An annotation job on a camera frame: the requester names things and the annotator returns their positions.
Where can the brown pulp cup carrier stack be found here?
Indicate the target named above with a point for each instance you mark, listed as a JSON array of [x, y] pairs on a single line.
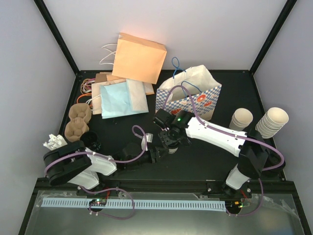
[[79, 115]]

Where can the orange paper bag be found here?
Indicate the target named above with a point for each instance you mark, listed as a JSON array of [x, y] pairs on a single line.
[[138, 59]]

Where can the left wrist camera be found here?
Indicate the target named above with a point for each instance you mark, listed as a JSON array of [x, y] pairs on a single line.
[[148, 138]]

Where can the light blue paper bag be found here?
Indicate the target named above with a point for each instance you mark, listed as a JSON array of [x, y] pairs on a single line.
[[115, 101]]

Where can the white paper bag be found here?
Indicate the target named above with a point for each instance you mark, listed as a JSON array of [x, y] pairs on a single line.
[[138, 100]]

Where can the short stack paper cups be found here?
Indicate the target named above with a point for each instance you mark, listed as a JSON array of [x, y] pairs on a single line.
[[241, 119]]

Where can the brown flat paper bag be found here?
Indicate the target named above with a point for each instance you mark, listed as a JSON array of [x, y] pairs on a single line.
[[101, 77]]

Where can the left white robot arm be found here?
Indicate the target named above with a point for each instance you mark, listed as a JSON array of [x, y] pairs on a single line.
[[79, 163]]

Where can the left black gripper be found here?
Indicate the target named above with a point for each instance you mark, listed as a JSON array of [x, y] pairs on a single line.
[[155, 157]]

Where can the blue checkered paper bag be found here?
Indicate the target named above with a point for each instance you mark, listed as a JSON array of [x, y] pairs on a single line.
[[192, 84]]

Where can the light blue cable duct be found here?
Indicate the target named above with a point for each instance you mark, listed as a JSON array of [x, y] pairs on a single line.
[[85, 203]]

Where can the tall stack paper cups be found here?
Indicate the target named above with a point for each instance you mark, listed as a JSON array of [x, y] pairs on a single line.
[[272, 122]]

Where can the beige kraft paper bag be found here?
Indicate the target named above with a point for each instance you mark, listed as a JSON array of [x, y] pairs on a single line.
[[96, 97]]

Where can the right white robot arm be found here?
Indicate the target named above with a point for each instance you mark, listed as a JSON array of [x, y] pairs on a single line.
[[254, 155]]

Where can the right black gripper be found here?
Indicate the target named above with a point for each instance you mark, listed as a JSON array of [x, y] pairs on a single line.
[[166, 140]]

